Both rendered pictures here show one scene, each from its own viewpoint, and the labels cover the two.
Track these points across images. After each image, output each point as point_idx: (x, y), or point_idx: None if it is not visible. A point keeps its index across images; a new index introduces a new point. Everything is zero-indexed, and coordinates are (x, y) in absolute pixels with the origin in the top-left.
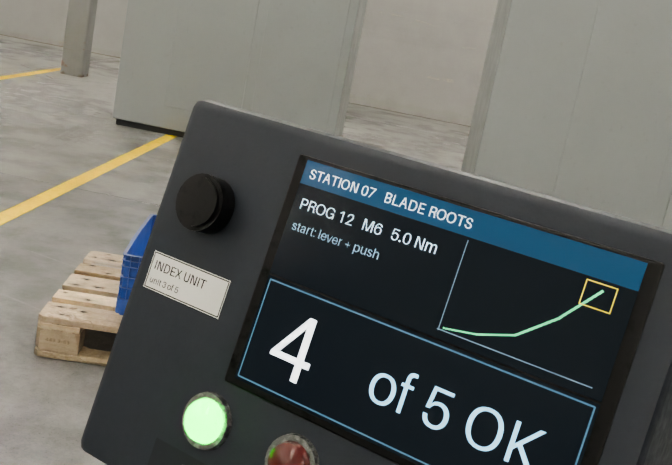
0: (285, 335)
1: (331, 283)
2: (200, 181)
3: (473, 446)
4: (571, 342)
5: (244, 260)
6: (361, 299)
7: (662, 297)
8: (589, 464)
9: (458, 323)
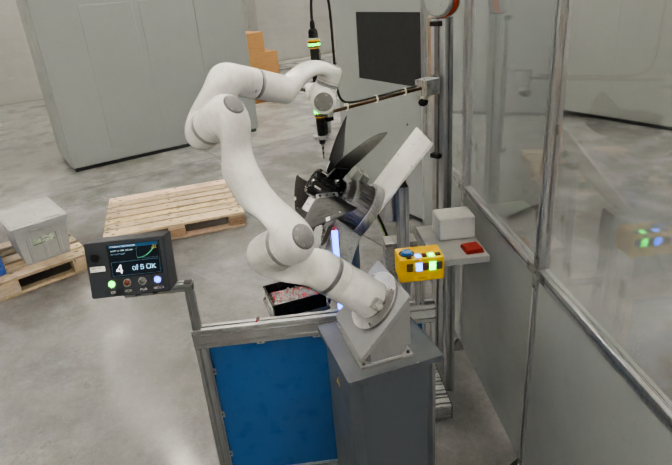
0: (117, 268)
1: (120, 259)
2: (93, 255)
3: (148, 268)
4: (153, 252)
5: (105, 262)
6: (125, 259)
7: (160, 243)
8: (161, 263)
9: (139, 256)
